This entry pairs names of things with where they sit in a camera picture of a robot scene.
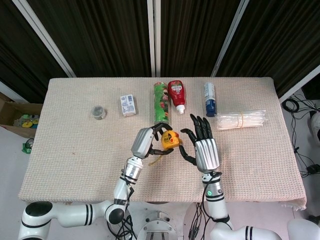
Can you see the red ketchup bottle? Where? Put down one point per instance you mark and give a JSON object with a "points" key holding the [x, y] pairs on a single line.
{"points": [[177, 95]]}

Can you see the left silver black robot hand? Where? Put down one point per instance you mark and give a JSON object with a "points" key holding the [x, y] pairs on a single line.
{"points": [[143, 143]]}

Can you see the cardboard box with items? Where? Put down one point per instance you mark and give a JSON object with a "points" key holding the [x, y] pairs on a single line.
{"points": [[18, 117]]}

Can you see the small clear round jar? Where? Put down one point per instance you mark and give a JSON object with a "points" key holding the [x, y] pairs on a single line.
{"points": [[98, 112]]}

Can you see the white rounded device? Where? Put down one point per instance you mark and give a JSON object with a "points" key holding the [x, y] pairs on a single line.
{"points": [[315, 127]]}

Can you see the blue white spray can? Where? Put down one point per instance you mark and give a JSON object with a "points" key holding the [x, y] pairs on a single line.
{"points": [[209, 100]]}

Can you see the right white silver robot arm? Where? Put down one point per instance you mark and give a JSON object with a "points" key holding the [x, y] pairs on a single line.
{"points": [[225, 215]]}

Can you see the beige waffle tablecloth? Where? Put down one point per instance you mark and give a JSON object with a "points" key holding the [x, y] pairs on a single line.
{"points": [[162, 155]]}

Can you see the bundle of clear straws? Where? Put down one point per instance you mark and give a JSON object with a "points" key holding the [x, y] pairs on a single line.
{"points": [[241, 120]]}

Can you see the green chips can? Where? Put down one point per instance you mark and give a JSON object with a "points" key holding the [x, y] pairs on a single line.
{"points": [[162, 106]]}

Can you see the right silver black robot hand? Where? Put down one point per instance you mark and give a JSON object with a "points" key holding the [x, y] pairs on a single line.
{"points": [[206, 155]]}

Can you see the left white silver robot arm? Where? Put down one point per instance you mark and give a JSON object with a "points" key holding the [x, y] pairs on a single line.
{"points": [[82, 212]]}

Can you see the yellow tape measure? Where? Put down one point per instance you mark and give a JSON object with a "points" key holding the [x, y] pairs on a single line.
{"points": [[170, 140]]}

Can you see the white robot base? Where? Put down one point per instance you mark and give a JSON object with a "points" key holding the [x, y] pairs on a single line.
{"points": [[156, 225]]}

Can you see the small white blue box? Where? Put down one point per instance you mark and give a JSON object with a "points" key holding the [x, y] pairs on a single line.
{"points": [[128, 105]]}

